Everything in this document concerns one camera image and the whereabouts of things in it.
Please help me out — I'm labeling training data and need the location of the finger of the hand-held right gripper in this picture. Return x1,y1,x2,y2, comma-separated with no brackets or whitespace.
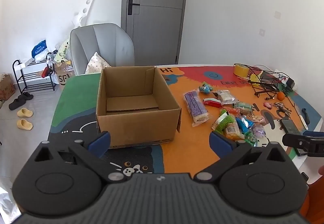
282,131,324,158

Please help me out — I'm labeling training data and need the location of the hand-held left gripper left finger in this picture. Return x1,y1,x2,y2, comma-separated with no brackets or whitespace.
34,131,126,184

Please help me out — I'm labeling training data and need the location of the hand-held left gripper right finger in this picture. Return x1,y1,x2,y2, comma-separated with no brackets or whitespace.
194,131,291,184

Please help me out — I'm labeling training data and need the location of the yellow orange snack packet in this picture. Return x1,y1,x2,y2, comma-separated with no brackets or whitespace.
224,120,245,140

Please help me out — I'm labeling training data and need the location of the blue snack packet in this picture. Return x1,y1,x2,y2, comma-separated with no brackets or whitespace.
235,116,255,133

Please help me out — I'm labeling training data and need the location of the brown cardboard box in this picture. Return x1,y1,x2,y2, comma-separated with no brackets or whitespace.
96,65,182,150

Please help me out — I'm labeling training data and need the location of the black phone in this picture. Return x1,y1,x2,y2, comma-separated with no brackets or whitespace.
280,119,308,157

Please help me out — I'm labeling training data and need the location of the bright green snack packet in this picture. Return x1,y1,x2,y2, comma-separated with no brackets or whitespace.
211,109,234,133

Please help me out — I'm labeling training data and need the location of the dark green snack packet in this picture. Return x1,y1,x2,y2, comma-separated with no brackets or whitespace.
238,131,259,147

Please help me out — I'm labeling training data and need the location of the bunch of keys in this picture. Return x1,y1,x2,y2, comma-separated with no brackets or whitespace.
273,102,290,113

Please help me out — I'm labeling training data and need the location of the green and white snack packet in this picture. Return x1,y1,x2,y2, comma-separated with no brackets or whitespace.
233,102,253,114

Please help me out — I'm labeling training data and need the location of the long purple snack packet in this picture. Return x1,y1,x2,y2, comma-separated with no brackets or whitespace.
183,89,210,127

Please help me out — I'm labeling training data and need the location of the clear white snack packet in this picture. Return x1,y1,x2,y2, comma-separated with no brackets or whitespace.
213,89,239,104

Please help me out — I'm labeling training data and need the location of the yellow tape roll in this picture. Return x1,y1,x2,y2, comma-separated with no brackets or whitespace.
233,63,252,78

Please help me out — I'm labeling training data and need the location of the brown paper bag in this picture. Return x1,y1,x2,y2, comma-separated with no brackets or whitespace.
53,61,76,85

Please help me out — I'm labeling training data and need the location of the white dotted pillow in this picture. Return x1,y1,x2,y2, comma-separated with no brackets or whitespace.
85,52,110,74

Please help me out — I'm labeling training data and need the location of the black shoe rack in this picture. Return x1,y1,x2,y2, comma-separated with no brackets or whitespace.
13,52,56,94

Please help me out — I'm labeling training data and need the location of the green patterned bag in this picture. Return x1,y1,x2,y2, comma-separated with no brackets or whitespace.
54,39,71,63

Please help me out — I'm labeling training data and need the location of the grey upholstered chair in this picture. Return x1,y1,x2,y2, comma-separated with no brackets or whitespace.
69,23,135,76

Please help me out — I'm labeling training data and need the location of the brown printed carton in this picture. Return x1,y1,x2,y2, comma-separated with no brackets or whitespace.
0,73,16,100

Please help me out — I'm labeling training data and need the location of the blue plastic bag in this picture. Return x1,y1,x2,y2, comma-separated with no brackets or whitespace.
31,40,47,58

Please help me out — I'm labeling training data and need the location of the grey door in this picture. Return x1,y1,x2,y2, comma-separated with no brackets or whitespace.
121,0,190,66

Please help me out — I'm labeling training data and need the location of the white foam board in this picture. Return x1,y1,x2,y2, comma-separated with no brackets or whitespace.
71,0,96,28

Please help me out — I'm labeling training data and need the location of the black wire rack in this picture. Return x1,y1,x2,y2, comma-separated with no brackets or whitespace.
247,65,291,97

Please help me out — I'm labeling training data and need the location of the black door handle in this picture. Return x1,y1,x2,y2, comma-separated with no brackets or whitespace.
127,0,140,16

